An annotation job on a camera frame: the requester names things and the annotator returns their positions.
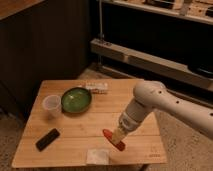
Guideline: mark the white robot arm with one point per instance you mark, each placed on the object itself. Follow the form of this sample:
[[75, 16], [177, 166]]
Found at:
[[150, 95]]

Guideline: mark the vertical metal pole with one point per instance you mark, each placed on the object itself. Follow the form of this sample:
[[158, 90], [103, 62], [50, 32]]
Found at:
[[101, 34]]

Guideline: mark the green bowl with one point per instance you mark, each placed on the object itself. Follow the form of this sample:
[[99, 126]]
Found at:
[[76, 100]]

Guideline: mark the grey metal beam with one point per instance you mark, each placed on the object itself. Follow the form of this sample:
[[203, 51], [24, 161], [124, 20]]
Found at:
[[152, 63]]

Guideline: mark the wooden table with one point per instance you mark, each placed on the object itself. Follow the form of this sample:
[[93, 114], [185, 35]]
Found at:
[[81, 132]]

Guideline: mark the dark wooden cabinet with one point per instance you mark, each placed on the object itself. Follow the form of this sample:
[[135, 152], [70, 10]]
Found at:
[[49, 41]]

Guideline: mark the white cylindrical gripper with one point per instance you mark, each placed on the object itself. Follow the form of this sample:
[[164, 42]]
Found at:
[[130, 119]]

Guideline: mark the clear plastic cup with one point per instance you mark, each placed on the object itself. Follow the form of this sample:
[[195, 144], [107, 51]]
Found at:
[[52, 104]]

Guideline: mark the white red small box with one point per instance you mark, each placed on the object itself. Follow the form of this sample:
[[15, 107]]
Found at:
[[96, 88]]

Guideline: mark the black rectangular remote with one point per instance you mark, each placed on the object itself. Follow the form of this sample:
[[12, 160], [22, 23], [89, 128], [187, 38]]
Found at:
[[47, 139]]

